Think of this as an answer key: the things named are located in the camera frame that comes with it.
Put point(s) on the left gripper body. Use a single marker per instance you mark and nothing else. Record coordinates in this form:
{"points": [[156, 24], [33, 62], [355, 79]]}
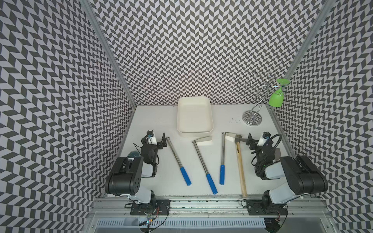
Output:
{"points": [[155, 148]]}

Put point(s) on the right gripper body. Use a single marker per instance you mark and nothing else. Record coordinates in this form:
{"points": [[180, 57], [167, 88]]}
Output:
{"points": [[257, 149]]}

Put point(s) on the blue-handled small hoe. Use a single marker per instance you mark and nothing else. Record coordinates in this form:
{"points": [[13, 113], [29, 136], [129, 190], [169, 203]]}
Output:
{"points": [[208, 176], [182, 169], [222, 163]]}

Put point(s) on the white storage box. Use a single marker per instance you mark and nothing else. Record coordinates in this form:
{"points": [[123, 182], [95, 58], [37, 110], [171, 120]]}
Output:
{"points": [[194, 117]]}

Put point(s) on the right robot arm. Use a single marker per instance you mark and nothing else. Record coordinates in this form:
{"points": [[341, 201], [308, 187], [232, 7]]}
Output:
{"points": [[301, 174]]}

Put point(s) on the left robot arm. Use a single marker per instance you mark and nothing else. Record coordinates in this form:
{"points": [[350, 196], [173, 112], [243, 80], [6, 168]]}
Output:
{"points": [[124, 180]]}

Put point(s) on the green plastic goblet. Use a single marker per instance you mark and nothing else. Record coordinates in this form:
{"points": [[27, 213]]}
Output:
{"points": [[277, 98]]}

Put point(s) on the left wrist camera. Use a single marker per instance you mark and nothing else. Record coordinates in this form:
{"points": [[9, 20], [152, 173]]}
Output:
{"points": [[150, 138]]}

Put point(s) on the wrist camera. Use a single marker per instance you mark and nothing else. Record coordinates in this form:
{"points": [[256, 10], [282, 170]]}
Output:
{"points": [[150, 138], [264, 138]]}

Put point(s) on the wooden-handled hoe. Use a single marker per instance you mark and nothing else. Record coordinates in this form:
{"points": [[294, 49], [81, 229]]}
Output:
{"points": [[240, 166]]}

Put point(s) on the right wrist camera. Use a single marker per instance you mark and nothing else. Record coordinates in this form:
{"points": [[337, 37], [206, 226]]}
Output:
{"points": [[264, 138]]}

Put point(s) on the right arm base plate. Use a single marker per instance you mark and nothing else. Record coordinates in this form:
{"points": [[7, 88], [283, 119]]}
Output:
{"points": [[261, 208]]}

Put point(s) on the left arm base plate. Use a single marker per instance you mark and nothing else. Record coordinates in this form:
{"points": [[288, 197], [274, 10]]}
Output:
{"points": [[157, 207]]}

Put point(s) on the chrome wire glass rack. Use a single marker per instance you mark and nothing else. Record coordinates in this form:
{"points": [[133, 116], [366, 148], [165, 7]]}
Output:
{"points": [[262, 89]]}

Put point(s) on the aluminium front rail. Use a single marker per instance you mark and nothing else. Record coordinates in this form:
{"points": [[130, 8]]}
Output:
{"points": [[214, 207]]}

